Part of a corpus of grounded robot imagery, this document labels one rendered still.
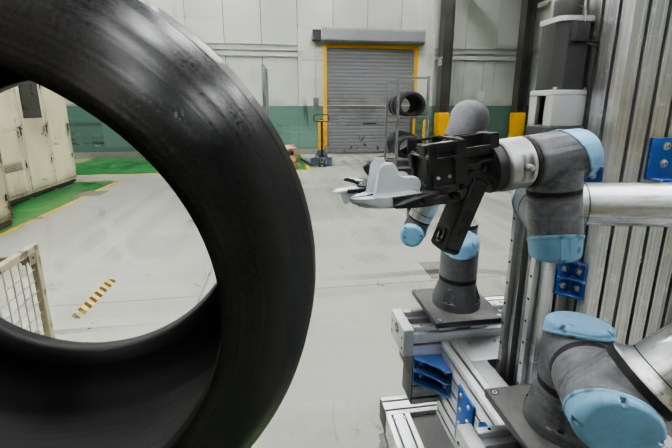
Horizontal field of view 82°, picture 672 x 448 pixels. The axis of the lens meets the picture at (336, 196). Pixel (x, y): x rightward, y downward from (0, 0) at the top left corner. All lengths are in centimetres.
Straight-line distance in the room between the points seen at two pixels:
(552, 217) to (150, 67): 53
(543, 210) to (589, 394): 29
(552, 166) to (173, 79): 48
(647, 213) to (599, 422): 33
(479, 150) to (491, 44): 1277
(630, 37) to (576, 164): 42
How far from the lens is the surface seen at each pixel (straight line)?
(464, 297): 129
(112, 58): 32
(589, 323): 89
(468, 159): 55
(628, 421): 76
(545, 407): 94
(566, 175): 62
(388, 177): 50
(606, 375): 76
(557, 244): 64
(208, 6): 1194
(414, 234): 123
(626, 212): 79
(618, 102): 99
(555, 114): 100
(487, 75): 1319
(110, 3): 35
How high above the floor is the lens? 134
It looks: 13 degrees down
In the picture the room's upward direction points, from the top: straight up
